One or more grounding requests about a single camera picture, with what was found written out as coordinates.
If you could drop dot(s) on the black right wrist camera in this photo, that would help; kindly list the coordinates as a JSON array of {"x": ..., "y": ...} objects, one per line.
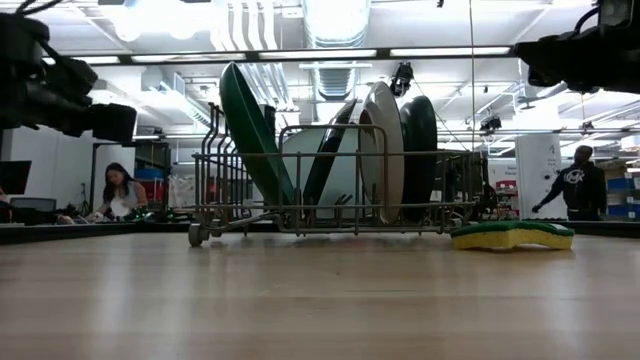
[{"x": 615, "y": 12}]

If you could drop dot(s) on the pale blue plate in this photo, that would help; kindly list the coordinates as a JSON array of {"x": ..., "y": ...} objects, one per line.
[{"x": 345, "y": 175}]

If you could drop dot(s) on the shelf with blue bins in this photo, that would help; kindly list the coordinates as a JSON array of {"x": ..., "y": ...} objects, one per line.
[{"x": 622, "y": 182}]

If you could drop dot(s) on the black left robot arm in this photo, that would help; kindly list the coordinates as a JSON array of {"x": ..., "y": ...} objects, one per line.
[{"x": 20, "y": 32}]

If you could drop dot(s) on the black column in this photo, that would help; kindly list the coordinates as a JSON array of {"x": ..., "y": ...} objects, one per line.
[{"x": 270, "y": 120}]

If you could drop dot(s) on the black shelf with boxes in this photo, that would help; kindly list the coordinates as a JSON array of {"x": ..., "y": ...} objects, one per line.
[{"x": 150, "y": 150}]

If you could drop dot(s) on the white plate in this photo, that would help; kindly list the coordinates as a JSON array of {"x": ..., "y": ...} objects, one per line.
[{"x": 387, "y": 150}]

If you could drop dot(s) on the person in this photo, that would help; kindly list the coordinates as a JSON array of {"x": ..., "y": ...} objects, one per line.
[
  {"x": 582, "y": 185},
  {"x": 120, "y": 190}
]

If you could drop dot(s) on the silver ventilation duct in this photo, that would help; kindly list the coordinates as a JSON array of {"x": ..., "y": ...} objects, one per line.
[{"x": 335, "y": 20}]

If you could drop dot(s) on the black monitor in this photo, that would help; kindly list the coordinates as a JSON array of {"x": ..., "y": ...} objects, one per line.
[{"x": 15, "y": 177}]

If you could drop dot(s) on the green plate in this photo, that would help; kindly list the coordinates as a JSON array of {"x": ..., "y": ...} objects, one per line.
[{"x": 250, "y": 130}]

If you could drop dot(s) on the black ceiling spot lamp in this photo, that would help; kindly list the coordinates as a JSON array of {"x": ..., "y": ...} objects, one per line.
[{"x": 491, "y": 123}]

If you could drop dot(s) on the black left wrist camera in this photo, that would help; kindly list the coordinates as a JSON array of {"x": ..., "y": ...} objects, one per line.
[{"x": 114, "y": 122}]

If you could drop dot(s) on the black ceiling camera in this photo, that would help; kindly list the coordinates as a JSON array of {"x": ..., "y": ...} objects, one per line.
[{"x": 401, "y": 80}]

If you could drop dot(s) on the dark teal plate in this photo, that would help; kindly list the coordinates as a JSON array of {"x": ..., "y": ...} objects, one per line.
[{"x": 420, "y": 150}]

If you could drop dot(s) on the yellow green sponge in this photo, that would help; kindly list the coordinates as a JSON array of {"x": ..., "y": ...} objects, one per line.
[{"x": 510, "y": 237}]

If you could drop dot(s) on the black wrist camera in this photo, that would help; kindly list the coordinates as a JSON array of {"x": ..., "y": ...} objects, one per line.
[
  {"x": 615, "y": 12},
  {"x": 114, "y": 122}
]

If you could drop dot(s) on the white pillar cabinet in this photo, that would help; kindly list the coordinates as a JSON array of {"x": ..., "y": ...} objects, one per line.
[{"x": 540, "y": 175}]

